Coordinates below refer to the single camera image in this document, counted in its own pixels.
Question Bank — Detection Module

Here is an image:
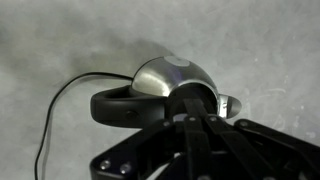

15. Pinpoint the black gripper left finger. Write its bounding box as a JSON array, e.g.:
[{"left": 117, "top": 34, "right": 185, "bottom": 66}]
[{"left": 89, "top": 97, "right": 215, "bottom": 180}]

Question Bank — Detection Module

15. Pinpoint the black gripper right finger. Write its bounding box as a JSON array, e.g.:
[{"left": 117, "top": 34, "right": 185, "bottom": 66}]
[{"left": 194, "top": 97, "right": 320, "bottom": 180}]

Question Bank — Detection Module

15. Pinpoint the black kettle power cord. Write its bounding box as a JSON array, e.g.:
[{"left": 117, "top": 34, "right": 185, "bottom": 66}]
[{"left": 33, "top": 71, "right": 134, "bottom": 180}]

